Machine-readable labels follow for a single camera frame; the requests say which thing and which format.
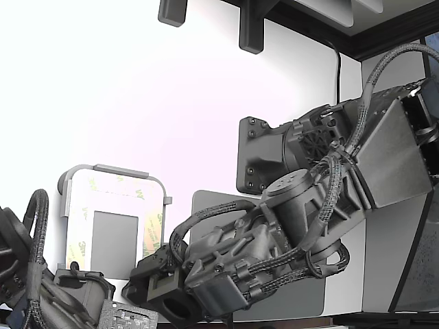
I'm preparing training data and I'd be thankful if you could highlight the thin black wire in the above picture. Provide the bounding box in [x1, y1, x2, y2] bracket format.
[324, 39, 343, 103]

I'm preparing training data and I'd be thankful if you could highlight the grey printed fixture with legs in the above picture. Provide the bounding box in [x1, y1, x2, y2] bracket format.
[56, 163, 174, 280]

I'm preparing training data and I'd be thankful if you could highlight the light grey panel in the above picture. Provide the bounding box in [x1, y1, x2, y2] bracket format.
[293, 0, 354, 29]

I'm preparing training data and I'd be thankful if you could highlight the dark grey hook bracket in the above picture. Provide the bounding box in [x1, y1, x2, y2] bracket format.
[239, 0, 265, 55]

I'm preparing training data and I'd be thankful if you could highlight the dark grey servo assembly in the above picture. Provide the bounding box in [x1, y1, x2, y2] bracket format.
[0, 205, 116, 329]

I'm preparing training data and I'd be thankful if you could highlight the white control box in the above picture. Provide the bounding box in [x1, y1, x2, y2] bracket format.
[263, 19, 429, 315]

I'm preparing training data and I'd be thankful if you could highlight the dark grey flat tray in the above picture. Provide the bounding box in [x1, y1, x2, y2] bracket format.
[191, 190, 326, 318]

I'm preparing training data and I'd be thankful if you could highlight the white panel with screen window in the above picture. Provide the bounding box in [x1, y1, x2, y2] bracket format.
[67, 171, 165, 280]

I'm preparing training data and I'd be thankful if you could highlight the black wrist camera block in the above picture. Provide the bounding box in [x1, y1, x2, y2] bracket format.
[147, 270, 195, 320]

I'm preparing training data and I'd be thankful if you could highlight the black frame bar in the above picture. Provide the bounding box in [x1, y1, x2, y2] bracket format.
[219, 0, 439, 62]

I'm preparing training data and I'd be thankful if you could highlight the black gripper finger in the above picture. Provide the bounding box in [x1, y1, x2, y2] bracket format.
[122, 276, 150, 304]
[130, 248, 181, 279]

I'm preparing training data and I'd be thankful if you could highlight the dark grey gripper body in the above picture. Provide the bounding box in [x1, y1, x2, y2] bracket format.
[183, 224, 292, 321]

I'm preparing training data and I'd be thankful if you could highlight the grey patterned plate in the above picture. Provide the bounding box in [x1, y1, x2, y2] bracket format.
[98, 298, 159, 329]

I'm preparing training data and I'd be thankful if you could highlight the black braided cable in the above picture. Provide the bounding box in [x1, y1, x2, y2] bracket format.
[236, 245, 351, 299]
[22, 188, 52, 319]
[342, 41, 439, 155]
[301, 154, 347, 251]
[169, 199, 258, 271]

